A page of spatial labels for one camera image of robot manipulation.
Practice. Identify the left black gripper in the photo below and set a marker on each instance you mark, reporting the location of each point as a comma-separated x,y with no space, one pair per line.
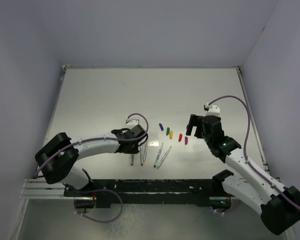
134,151

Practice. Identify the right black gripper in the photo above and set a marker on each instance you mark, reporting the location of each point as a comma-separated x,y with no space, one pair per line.
195,120

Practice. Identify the purple pen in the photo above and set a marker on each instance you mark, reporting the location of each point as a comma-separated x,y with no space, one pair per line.
132,160

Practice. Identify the purple pen cap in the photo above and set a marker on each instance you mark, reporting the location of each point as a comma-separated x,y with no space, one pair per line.
186,140

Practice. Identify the red pen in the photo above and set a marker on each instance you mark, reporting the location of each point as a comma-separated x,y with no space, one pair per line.
141,155

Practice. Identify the red pen cap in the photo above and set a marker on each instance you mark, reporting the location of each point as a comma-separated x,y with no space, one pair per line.
180,137

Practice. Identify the yellow pen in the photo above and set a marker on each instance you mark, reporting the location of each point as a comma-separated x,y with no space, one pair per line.
145,153

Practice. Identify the yellow pen cap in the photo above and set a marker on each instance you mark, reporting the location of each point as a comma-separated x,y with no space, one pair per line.
171,134

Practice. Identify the green pen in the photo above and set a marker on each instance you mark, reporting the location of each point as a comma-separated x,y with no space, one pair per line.
164,157

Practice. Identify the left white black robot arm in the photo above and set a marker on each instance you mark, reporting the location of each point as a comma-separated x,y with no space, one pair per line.
56,160

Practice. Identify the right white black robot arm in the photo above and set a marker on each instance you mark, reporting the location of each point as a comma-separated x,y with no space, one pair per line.
277,205

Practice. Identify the blue pen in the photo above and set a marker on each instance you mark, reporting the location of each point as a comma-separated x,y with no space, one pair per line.
158,155

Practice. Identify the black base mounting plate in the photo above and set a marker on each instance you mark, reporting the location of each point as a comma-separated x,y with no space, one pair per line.
103,193

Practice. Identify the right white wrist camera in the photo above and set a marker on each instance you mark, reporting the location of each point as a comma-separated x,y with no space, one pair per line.
211,110

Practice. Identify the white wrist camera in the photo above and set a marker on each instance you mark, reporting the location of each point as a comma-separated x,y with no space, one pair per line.
211,110
130,122

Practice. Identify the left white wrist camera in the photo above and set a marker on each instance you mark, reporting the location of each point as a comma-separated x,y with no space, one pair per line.
130,122

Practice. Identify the aluminium extrusion rail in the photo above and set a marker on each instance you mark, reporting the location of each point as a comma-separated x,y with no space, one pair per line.
39,189

